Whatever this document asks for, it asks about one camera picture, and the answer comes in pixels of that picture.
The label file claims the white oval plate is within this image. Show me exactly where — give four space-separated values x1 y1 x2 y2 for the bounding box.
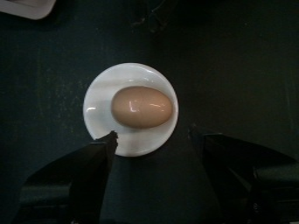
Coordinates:
82 62 182 158

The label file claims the brown toy egg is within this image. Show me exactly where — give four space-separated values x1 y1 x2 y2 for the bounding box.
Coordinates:
110 85 174 130

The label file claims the white plastic dish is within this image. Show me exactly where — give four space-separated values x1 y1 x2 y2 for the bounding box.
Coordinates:
0 0 59 21

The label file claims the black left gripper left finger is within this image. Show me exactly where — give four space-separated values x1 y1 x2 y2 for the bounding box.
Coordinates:
11 129 119 224

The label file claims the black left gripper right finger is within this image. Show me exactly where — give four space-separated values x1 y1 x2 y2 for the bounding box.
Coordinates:
189 123 299 224

